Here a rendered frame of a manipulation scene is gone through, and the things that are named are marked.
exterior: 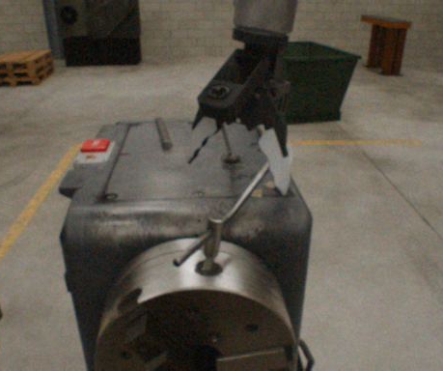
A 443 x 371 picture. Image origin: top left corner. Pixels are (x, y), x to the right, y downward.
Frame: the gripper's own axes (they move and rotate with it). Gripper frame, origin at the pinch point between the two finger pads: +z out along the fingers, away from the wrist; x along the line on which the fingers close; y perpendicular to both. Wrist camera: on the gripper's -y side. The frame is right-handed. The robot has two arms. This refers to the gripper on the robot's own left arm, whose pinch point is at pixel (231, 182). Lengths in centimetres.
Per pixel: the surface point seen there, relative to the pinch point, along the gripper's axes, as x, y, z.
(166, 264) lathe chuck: 6.1, -5.2, 13.8
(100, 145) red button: 43.0, 21.7, 12.5
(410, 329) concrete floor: -51, 149, 121
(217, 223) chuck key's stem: -0.7, -4.2, 4.6
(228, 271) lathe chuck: -2.5, -2.0, 13.0
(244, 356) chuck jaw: -8.4, -4.5, 24.7
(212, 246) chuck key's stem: -0.5, -4.3, 8.3
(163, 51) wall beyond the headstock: 562, 815, 132
